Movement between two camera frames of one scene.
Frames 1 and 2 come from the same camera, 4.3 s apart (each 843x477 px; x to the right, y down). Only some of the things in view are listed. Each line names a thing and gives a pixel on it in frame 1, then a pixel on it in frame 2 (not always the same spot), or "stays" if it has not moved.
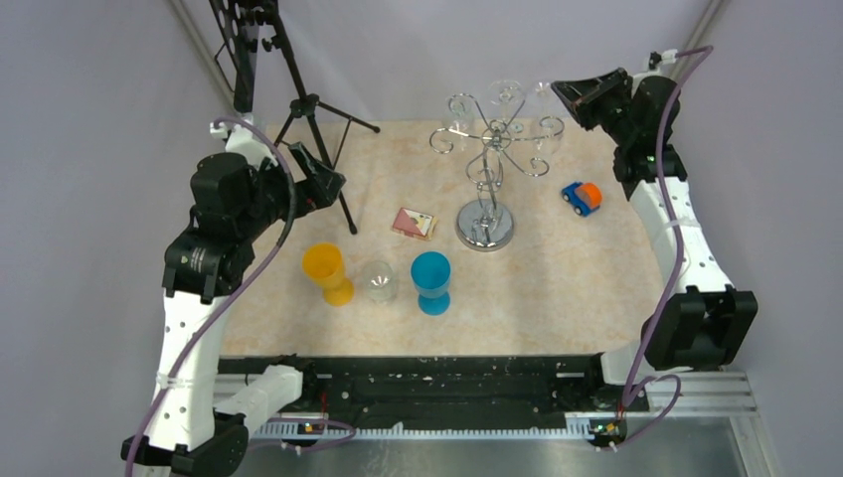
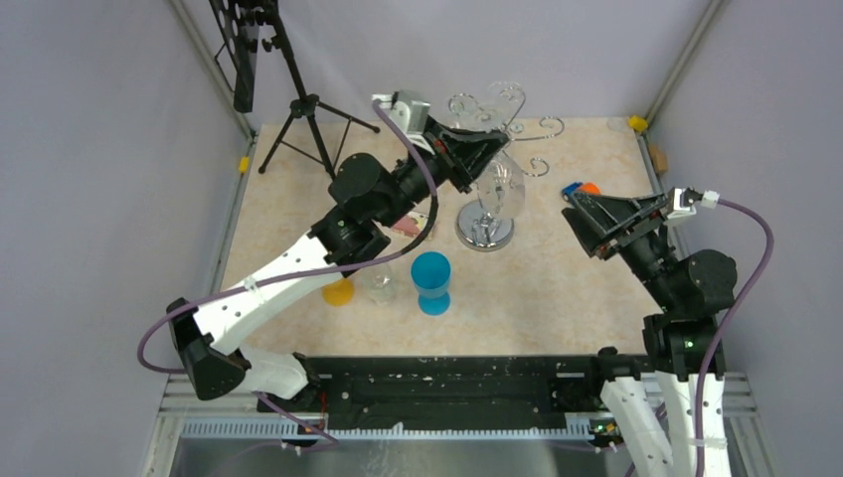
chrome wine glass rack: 487,224 stays
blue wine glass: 431,273 stays
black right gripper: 583,96 to 602,222
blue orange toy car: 583,198 stays
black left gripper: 320,186 to 463,156
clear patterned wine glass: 379,281 stays
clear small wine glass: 547,133 to 500,194
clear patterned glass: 460,112 stays
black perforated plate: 236,22 stays
